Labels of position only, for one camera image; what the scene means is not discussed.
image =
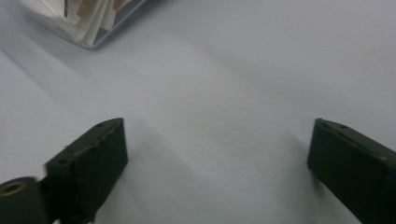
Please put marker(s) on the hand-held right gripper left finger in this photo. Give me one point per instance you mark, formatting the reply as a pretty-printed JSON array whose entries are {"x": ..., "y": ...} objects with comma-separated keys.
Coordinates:
[{"x": 90, "y": 161}]

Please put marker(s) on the clear plastic container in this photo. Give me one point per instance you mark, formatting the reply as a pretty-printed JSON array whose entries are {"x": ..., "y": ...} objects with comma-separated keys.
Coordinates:
[{"x": 106, "y": 28}]

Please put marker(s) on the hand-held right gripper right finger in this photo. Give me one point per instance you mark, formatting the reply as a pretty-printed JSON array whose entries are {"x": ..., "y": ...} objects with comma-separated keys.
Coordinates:
[{"x": 355, "y": 165}]

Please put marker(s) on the white folded paper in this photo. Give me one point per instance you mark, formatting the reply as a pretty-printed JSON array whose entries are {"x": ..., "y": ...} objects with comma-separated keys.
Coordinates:
[{"x": 81, "y": 15}]

